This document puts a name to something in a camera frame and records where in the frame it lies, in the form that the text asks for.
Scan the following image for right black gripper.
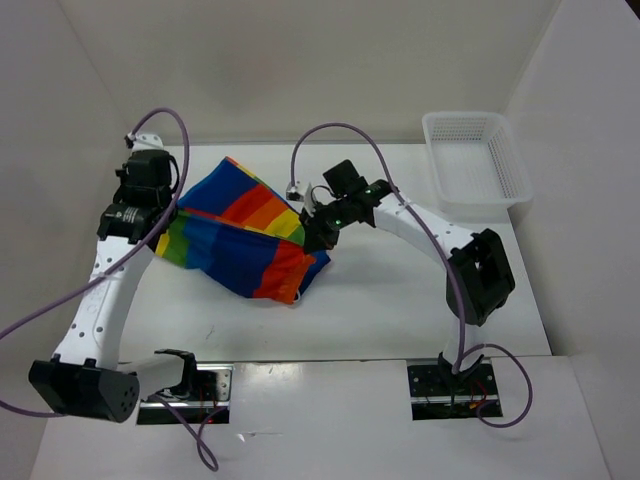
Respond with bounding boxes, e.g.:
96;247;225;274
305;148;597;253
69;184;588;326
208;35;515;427
300;196;354;253

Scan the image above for rainbow striped shorts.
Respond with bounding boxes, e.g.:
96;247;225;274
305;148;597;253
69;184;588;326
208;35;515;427
155;157;330;305

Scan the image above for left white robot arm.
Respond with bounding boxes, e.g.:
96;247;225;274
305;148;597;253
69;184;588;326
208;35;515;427
28;146;179;423

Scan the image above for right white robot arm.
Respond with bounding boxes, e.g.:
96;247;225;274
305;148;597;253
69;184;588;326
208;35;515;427
299;180;515;393

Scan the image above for white plastic basket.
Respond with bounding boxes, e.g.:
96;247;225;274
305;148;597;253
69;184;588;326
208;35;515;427
422;111;533;219

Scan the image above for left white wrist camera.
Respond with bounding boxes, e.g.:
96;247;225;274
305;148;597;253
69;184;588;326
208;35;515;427
124;132;164;152

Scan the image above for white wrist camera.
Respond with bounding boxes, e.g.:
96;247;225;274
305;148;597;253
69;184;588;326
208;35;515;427
285;181;318;217
124;132;164;152

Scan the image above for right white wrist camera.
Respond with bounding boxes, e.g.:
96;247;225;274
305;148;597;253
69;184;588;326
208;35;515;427
285;181;318;217

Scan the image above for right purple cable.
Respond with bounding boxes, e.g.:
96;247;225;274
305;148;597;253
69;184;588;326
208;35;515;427
290;122;534;429

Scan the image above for purple cable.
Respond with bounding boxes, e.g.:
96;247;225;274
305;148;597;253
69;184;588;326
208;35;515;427
290;122;534;429
0;106;220;473

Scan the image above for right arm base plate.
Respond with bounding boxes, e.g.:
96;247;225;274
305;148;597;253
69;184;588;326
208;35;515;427
406;359;503;421

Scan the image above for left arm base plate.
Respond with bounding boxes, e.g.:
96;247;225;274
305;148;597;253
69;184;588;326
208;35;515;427
136;362;233;426

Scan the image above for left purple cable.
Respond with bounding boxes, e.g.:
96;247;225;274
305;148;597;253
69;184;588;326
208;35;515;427
0;106;220;473

